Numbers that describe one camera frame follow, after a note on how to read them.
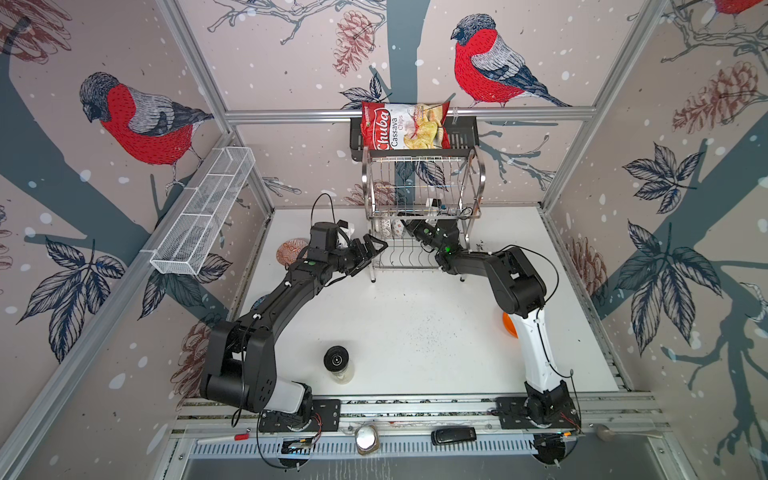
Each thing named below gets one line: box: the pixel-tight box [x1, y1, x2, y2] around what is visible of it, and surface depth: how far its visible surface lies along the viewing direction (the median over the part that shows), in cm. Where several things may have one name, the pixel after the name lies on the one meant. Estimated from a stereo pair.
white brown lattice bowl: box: [372, 217, 391, 238], surface depth 102 cm
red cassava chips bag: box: [362, 101, 450, 151], surface depth 90 cm
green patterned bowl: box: [391, 218, 405, 239], surface depth 100 cm
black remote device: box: [430, 427, 477, 445], surface depth 70 cm
